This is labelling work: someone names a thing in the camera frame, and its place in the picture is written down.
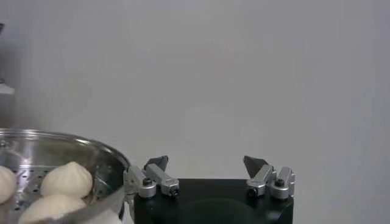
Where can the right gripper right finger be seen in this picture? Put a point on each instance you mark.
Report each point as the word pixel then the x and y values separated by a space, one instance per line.
pixel 262 178

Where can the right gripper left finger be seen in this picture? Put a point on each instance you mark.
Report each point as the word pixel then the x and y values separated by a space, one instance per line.
pixel 152 179

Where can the white steamed baozi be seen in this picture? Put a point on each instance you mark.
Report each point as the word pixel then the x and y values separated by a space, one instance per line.
pixel 67 179
pixel 6 184
pixel 51 210

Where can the stainless steel steamer basket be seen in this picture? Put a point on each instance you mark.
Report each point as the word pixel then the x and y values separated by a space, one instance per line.
pixel 45 149

